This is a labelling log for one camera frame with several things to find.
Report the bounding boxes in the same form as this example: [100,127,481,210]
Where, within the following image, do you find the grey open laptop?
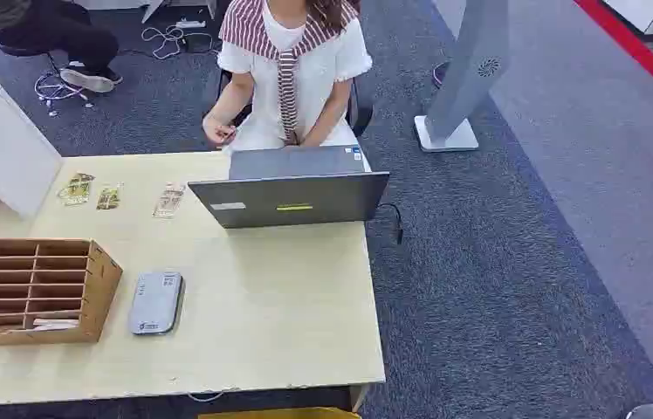
[187,144,391,230]

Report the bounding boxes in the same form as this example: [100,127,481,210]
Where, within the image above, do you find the person's right hand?
[202,114,238,147]

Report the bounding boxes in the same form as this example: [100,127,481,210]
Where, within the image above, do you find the seated person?
[202,0,374,155]

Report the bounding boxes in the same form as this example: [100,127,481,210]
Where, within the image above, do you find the pale printed card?
[151,182,188,220]

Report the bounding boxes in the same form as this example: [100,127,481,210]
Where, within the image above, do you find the grey card reader device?
[127,271,185,337]

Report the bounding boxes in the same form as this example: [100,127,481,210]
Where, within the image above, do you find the grey kiosk stand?
[413,0,512,154]

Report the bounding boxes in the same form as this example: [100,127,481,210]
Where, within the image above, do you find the yellow object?
[197,407,363,419]

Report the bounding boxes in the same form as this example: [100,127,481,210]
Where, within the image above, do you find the small yellow printed card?
[95,183,123,211]

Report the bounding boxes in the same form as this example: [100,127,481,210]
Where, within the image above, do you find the wooden slotted card box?
[0,237,124,347]

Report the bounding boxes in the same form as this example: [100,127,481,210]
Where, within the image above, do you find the white table legs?
[140,0,219,24]

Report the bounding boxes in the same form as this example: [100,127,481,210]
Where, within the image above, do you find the white card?
[31,318,80,332]

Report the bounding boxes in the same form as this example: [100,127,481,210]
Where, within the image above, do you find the chrome chair base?
[33,52,96,119]

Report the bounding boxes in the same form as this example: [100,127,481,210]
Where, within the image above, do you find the person in dark clothing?
[0,0,125,94]

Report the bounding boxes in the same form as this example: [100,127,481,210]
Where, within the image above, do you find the white cabinet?
[0,79,65,220]

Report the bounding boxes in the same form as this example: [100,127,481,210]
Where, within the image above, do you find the white furniture unit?
[602,0,653,37]

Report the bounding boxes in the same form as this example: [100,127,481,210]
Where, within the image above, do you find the black laptop cable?
[375,202,406,246]

